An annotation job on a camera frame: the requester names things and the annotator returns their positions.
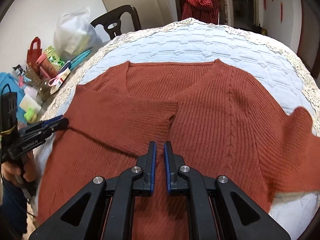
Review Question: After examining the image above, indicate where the white plastic bag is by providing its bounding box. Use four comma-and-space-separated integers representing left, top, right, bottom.
53, 7, 103, 61

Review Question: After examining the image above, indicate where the pink lidded bottle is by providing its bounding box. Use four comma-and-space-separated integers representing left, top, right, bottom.
35, 53, 57, 79

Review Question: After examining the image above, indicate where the dark chair with garment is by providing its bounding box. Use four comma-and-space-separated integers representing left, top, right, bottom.
175, 0, 227, 25

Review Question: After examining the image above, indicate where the white box with pink scissors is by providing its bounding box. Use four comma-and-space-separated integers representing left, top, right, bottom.
48, 68, 71, 95

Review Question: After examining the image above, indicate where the green leaf-print tissue pack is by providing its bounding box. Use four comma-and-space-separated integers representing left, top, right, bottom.
44, 46, 65, 72

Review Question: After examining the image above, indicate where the light blue quilted table cover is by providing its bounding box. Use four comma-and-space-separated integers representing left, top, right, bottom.
32, 17, 320, 240

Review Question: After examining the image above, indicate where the red checkered garment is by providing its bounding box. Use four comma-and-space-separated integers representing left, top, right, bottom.
178, 0, 220, 25

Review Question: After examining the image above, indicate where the small red gift bag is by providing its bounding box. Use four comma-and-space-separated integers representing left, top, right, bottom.
27, 37, 42, 67

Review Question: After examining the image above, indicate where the dark wooden chair left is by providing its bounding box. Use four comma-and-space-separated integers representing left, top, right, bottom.
91, 5, 142, 40

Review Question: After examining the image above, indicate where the teal folded umbrella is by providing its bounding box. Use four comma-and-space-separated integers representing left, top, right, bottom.
68, 49, 92, 70

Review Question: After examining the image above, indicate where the rust red knitted sweater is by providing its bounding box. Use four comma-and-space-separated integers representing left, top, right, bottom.
37, 60, 319, 239

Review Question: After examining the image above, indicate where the green toy figure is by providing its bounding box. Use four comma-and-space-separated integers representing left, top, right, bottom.
24, 108, 37, 124

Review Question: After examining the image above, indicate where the person's left hand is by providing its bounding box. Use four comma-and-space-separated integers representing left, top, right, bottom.
1, 151, 37, 187

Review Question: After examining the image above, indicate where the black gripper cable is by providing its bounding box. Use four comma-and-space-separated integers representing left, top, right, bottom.
0, 83, 38, 218

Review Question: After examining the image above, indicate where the clear glass jar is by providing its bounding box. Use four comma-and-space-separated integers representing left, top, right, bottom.
37, 79, 51, 105

